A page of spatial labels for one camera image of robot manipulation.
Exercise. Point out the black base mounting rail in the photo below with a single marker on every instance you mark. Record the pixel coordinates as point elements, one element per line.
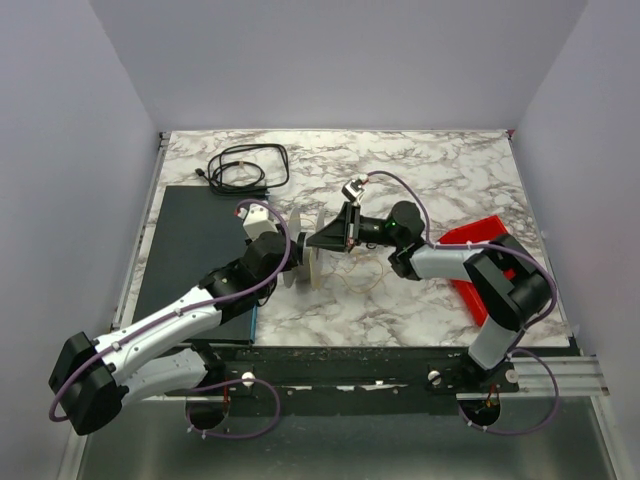
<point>340,381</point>

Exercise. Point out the grey plastic cable spool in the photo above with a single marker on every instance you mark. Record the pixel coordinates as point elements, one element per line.
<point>308,272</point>

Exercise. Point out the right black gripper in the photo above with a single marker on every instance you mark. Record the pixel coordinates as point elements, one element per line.
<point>351,228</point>

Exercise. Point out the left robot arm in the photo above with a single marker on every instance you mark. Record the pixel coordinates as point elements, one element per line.
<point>94,379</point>

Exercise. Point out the dark notebook blue spine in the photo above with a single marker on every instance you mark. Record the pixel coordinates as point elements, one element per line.
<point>196,232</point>

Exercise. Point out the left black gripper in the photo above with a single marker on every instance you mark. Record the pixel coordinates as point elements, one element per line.
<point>285,254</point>

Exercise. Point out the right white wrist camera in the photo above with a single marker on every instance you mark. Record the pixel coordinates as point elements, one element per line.
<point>354,189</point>

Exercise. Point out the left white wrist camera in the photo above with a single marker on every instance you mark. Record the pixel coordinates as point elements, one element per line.
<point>255,221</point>

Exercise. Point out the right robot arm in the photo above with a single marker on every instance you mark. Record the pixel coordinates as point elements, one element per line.
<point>513,287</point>

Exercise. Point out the red plastic bin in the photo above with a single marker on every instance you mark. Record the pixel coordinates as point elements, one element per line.
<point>473,292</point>

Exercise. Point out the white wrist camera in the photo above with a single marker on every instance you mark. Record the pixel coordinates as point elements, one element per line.
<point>354,189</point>
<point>255,221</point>

